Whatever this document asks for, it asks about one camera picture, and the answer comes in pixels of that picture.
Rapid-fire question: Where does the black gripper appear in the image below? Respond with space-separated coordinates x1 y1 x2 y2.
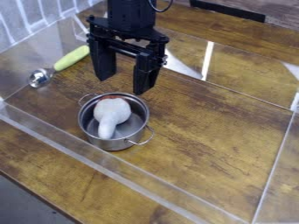
87 16 170 95

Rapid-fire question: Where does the white red-capped toy mushroom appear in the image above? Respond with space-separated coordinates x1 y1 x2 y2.
94 97 131 139

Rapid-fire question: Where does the small silver pot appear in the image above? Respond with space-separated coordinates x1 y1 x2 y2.
79 93 155 151

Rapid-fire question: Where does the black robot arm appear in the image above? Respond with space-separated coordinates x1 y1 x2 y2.
87 0 170 95

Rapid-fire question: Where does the black bar at table edge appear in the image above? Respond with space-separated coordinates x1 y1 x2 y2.
190 0 267 23

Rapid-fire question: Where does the clear acrylic barrier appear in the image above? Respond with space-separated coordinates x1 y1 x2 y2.
0 10 299 224

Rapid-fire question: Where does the black cable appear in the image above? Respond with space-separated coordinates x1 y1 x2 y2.
146 0 174 13

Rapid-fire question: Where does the green-handled metal scoop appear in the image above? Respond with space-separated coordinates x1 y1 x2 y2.
28 45 90 88

